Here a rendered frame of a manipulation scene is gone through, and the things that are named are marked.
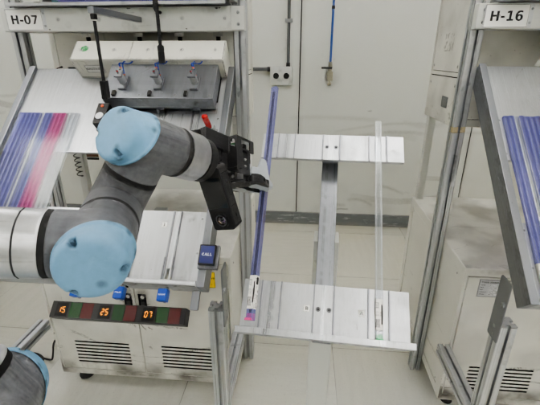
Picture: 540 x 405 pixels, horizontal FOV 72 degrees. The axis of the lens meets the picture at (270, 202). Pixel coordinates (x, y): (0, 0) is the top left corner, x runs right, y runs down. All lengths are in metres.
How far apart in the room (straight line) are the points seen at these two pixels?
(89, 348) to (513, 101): 1.68
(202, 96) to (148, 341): 0.92
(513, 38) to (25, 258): 1.47
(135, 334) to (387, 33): 2.28
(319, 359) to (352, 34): 2.13
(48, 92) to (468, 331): 1.60
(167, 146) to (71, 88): 0.94
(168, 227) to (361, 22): 2.07
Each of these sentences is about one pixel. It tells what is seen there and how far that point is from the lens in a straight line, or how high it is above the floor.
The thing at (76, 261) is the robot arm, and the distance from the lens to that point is 0.41.
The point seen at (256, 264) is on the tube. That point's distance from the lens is 0.71.
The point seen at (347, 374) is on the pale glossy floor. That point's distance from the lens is 1.75.
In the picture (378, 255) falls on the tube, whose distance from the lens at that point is 0.83.
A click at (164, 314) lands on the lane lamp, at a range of 0.98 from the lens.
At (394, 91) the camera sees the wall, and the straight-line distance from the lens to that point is 2.79.
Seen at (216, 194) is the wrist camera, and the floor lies 1.03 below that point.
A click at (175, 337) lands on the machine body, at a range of 1.51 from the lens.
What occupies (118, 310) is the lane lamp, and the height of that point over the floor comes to 0.66.
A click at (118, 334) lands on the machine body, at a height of 0.27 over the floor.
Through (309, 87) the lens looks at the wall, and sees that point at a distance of 2.72.
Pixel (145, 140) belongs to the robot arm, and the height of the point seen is 1.14.
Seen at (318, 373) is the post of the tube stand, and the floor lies 0.42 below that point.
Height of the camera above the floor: 1.24
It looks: 21 degrees down
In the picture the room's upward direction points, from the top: straight up
